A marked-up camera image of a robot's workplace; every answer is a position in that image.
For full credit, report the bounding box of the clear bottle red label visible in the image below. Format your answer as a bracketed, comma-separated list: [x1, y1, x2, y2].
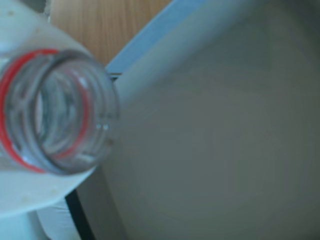
[0, 48, 121, 176]

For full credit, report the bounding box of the grey cardboard box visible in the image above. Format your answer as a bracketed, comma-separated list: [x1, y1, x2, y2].
[64, 0, 320, 240]

